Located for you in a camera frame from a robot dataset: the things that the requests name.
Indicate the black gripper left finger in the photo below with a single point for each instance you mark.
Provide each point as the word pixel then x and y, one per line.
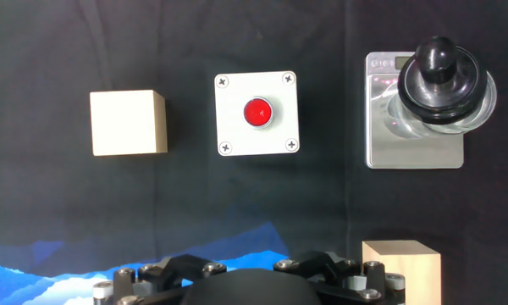
pixel 127 284

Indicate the white box with red button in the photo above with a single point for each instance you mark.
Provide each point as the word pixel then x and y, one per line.
pixel 237 135

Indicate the silver digital scale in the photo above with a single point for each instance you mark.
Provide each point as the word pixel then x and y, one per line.
pixel 406 152

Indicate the black cloth with blue print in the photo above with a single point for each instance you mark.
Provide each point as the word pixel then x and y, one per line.
pixel 46 190

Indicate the clear glass jar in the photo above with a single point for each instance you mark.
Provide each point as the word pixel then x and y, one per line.
pixel 402 123

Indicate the light wooden cube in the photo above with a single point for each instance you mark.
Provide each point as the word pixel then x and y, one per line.
pixel 127 123
pixel 410 271

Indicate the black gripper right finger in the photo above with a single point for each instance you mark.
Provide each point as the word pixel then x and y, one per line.
pixel 374 277

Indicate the black jar lid with knob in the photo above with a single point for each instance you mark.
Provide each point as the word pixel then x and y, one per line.
pixel 440 89

